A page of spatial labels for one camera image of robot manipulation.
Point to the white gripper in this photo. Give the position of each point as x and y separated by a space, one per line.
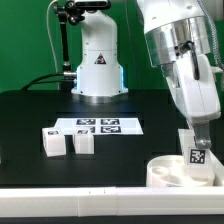
197 100

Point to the white round stool seat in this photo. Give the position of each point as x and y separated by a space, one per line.
170 171

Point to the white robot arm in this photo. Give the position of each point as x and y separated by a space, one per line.
177 41

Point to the white marker sheet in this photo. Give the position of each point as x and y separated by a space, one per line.
101 126

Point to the white L-shaped wall fixture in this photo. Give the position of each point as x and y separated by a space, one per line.
113 201

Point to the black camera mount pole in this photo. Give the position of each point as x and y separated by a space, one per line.
73 12

